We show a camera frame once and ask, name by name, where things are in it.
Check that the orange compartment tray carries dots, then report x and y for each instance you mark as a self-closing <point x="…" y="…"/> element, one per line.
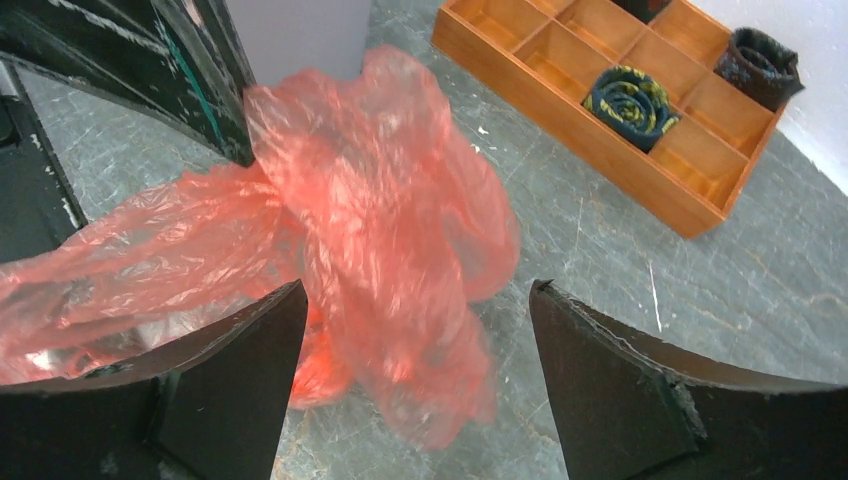
<point x="543" y="57"/>

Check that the rolled black belt left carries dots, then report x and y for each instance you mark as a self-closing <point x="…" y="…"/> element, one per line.
<point x="643" y="10"/>

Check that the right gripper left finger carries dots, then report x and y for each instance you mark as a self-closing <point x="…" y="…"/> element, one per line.
<point x="209" y="405"/>

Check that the red plastic trash bag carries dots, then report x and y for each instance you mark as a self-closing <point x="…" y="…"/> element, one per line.
<point x="364" y="190"/>

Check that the grey trash bin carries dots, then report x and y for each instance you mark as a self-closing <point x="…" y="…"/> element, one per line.
<point x="283" y="37"/>

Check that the rolled black belt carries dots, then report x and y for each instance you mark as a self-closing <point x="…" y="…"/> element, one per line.
<point x="643" y="10"/>
<point x="759" y="66"/>

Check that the rolled black belt right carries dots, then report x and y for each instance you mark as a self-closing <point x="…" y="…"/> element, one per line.
<point x="759" y="66"/>

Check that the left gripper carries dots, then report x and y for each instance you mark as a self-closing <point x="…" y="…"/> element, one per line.
<point x="179" y="62"/>

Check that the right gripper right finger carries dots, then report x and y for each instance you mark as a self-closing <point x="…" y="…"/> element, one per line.
<point x="628" y="405"/>

